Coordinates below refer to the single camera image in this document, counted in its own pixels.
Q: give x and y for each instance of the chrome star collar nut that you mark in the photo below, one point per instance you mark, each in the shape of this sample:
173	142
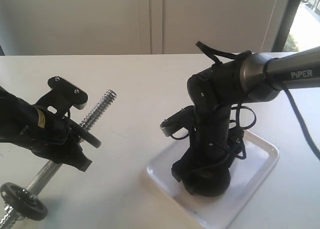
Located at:
23	201

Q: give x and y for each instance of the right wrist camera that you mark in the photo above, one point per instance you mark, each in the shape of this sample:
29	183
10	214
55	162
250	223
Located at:
184	118

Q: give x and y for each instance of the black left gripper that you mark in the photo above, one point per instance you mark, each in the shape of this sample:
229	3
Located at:
49	136

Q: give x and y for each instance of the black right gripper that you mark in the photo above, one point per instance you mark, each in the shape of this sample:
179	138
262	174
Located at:
202	175

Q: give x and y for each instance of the black weight plate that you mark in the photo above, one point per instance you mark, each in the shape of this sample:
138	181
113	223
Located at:
81	131
40	212

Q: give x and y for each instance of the white rectangular plastic tray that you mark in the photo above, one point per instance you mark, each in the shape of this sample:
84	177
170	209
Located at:
246	177

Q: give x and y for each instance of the chrome threaded dumbbell bar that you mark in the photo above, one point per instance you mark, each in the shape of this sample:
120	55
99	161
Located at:
50	168

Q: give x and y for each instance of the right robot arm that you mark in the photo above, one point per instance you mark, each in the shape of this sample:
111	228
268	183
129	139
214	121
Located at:
218	94

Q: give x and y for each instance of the dark window frame post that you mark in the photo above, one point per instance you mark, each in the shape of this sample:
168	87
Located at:
285	25

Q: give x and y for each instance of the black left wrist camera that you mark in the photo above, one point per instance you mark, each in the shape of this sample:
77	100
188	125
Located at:
62	96

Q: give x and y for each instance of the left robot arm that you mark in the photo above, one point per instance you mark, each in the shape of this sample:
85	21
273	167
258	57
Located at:
11	117

